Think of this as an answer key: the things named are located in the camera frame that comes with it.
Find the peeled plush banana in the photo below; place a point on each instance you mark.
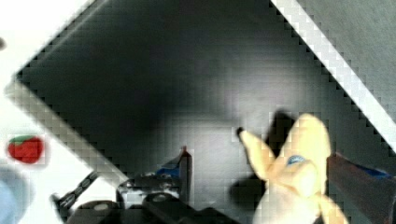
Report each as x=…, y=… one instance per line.
x=295, y=179

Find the silver black toaster oven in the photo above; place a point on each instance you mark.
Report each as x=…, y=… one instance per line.
x=129, y=83

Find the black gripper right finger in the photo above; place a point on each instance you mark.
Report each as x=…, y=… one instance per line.
x=372, y=191

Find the red strawberry toy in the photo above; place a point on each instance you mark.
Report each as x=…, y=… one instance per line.
x=26, y=148

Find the blue plastic cup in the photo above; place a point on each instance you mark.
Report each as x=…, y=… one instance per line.
x=12, y=197

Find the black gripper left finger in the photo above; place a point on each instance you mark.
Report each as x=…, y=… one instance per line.
x=180, y=168

